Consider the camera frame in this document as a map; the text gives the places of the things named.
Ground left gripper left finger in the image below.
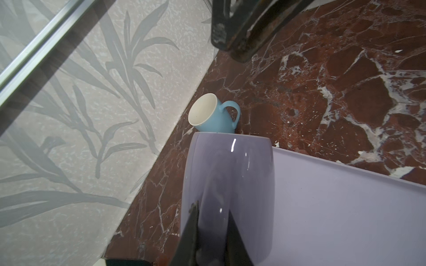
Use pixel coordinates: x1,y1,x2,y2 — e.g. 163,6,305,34
169,201,199,266

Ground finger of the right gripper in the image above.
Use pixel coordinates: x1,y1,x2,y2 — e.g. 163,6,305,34
210,0,313,63

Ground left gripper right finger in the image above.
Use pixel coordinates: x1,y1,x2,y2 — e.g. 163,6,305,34
225,212,254,266

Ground lavender mug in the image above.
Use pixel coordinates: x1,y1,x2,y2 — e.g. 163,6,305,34
181,132,275,266

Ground light blue mug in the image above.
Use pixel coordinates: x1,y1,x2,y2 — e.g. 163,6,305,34
188,93,241,134

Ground lavender plastic tray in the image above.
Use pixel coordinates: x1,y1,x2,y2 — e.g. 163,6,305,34
263,148,426,266

